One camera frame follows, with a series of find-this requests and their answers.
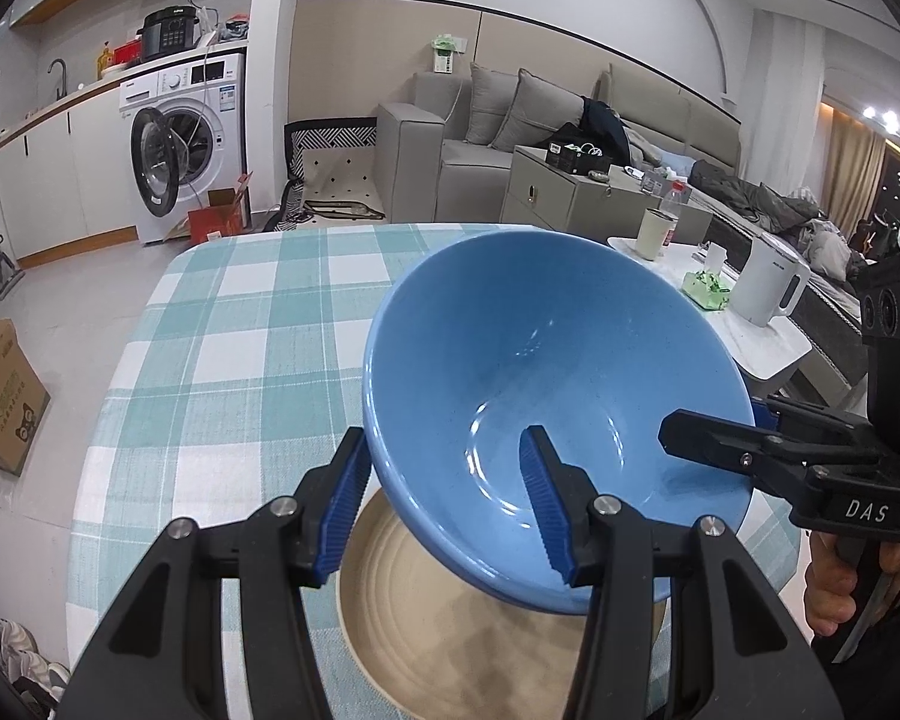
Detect grey sofa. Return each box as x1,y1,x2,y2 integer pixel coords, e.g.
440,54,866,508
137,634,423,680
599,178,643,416
374,67,865,283

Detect blue bowl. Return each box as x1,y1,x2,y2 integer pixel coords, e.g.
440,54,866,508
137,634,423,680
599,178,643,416
362,227,752,614

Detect white sneakers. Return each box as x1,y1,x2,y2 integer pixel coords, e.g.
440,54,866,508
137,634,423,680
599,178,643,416
0,617,71,700

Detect grey storage cabinet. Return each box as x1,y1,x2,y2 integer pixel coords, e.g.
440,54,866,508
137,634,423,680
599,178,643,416
499,145,716,246

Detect black pressure cooker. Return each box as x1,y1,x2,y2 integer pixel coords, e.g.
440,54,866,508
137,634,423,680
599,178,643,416
137,5,199,62

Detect red cardboard box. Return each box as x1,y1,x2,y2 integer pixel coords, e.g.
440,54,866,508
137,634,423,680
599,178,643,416
188,172,251,245

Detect white electric kettle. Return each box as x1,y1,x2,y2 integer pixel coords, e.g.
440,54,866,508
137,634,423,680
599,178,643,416
728,236,811,327

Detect white kitchen cabinet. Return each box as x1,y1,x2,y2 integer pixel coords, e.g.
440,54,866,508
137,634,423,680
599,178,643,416
0,86,134,259

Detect white washing machine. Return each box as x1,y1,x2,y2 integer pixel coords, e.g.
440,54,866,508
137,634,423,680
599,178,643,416
118,50,245,245

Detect beige tumbler cup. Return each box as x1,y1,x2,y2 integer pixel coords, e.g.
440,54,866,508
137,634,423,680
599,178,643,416
634,208,678,260

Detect clear plastic bottle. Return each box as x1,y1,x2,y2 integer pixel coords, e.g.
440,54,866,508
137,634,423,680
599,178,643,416
658,181,689,247

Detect black faucet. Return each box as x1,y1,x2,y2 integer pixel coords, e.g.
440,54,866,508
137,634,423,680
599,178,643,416
48,59,69,101

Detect teal plaid tablecloth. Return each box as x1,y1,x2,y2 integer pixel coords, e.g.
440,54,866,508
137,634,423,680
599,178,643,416
62,221,802,720

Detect person's right hand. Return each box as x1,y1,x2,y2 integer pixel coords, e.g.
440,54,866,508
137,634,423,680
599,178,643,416
803,532,900,637

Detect beige round plate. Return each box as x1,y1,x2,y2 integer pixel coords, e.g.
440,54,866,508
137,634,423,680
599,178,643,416
338,489,587,718

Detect green tissue pack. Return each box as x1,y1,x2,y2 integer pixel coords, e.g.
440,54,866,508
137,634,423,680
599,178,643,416
681,270,731,312

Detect black patterned playpen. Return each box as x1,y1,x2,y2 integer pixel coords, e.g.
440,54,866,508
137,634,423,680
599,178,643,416
263,117,386,232

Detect brown cardboard box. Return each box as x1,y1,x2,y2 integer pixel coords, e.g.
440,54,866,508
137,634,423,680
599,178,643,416
0,319,50,476

